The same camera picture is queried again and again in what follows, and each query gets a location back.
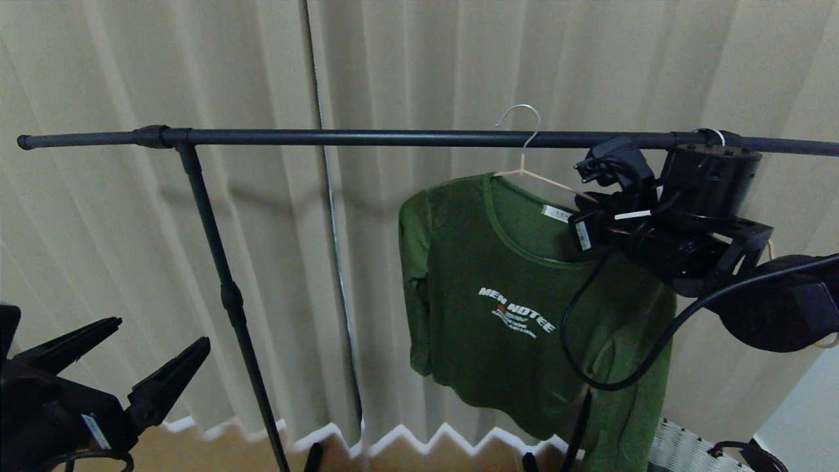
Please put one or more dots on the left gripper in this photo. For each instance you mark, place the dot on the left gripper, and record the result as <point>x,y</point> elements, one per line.
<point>46,419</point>

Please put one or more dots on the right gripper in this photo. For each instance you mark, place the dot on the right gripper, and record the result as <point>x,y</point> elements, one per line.
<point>629,229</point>

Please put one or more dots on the green long-sleeved shirt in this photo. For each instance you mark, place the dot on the green long-sleeved shirt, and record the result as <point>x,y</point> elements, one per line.
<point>485,262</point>

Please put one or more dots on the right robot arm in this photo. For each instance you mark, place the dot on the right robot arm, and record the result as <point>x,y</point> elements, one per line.
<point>708,183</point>

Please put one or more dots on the white laundry basket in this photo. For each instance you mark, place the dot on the white laundry basket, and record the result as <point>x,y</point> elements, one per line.
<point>682,452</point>

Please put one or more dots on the black clothes rack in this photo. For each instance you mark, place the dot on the black clothes rack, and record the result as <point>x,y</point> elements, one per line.
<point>393,138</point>

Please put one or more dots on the beige curtain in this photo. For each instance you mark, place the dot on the beige curtain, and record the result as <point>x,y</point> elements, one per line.
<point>131,262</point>

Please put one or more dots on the metal curtain wand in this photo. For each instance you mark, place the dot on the metal curtain wand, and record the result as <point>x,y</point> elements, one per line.
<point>335,242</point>

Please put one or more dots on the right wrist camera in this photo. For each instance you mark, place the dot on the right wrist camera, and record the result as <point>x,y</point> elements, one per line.
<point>616,164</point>

